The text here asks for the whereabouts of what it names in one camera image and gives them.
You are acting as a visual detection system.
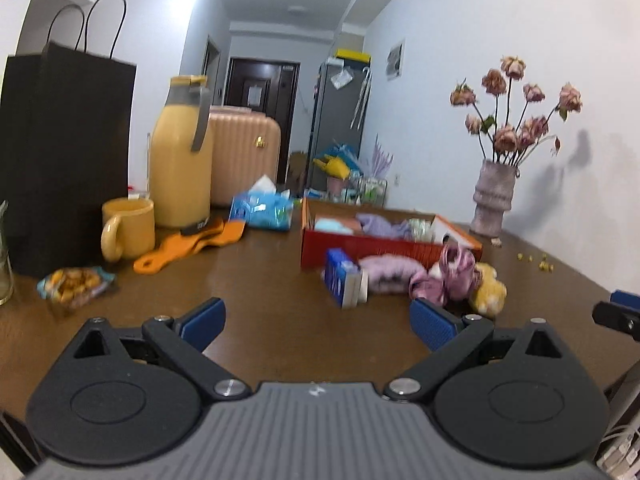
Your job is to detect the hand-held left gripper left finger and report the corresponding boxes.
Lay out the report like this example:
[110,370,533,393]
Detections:
[74,297,252,402]

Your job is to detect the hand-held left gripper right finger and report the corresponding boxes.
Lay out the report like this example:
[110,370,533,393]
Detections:
[384,298,567,403]

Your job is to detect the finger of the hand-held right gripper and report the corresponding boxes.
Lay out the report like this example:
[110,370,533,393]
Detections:
[610,289,640,311]
[592,301,640,343]

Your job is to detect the pink satin scrunchie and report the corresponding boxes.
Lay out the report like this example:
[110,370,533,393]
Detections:
[409,242,479,307]

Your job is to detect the yellow plush toy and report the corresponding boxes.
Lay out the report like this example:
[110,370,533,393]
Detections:
[468,262,508,317]

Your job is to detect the blue white small box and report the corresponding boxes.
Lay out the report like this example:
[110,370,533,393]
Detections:
[322,248,370,310]

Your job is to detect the red cardboard box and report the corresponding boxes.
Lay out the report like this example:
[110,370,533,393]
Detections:
[300,197,484,272]

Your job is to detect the purple drawstring pouch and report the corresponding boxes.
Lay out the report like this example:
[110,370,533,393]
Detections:
[356,213,414,241]

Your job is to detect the light blue fluffy plush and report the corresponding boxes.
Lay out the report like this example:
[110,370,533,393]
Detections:
[314,217,357,235]

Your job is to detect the scattered yellow flower buds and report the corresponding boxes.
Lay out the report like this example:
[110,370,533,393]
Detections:
[517,252,556,272]

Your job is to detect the yellow mug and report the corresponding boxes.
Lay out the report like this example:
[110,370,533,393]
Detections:
[101,197,156,264]

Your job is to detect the blue tissue pack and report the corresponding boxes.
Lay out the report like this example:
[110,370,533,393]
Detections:
[229,175,295,232]

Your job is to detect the white power strip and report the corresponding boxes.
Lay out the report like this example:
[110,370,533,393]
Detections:
[595,425,640,477]

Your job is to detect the clear snack packet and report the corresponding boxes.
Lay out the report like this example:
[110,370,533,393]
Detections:
[37,266,117,310]

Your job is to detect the pink stone vase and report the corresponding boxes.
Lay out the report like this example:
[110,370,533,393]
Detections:
[470,160,518,239]

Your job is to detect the yellow thermos jug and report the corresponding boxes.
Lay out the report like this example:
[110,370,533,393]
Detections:
[149,75,214,234]

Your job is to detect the peach ribbed suitcase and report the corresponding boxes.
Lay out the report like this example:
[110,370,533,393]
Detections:
[207,106,282,208]

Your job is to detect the purple lavender bunch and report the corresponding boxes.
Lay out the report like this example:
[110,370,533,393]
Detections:
[367,134,396,179]

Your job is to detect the brown cardboard carton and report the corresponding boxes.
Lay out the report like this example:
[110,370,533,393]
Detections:
[289,151,309,196]

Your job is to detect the blue and yellow toy pile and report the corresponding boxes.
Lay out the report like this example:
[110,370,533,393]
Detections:
[313,144,361,181]

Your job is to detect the bunch of dried pink roses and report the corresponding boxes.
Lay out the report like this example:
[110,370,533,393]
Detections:
[450,56,584,167]

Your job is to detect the dark brown entrance door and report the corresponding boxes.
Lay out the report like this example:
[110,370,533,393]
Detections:
[224,57,301,172]

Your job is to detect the black paper bag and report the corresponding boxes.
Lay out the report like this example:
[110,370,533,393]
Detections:
[0,0,138,279]

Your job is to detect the grey refrigerator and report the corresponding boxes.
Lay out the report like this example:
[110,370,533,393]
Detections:
[306,58,372,192]

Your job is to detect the white folded umbrella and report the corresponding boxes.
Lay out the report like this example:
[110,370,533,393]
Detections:
[350,66,374,130]

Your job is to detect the dark interior door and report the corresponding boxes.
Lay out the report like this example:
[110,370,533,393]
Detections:
[202,35,221,106]

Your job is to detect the orange strap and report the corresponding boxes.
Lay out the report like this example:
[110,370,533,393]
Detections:
[133,219,247,275]

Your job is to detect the wire rack with bottles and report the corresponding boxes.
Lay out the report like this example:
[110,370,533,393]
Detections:
[345,175,389,207]

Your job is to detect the framed wall picture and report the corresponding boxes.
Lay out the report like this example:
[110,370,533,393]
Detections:
[387,39,406,81]

